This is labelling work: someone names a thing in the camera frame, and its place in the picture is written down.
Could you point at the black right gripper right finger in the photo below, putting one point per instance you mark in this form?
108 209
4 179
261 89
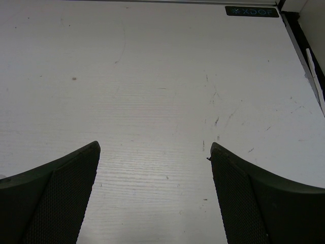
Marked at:
258 206

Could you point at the dark logo sticker right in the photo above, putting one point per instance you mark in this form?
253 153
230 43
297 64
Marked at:
251 11

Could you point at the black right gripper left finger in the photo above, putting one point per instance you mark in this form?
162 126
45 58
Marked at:
47 204

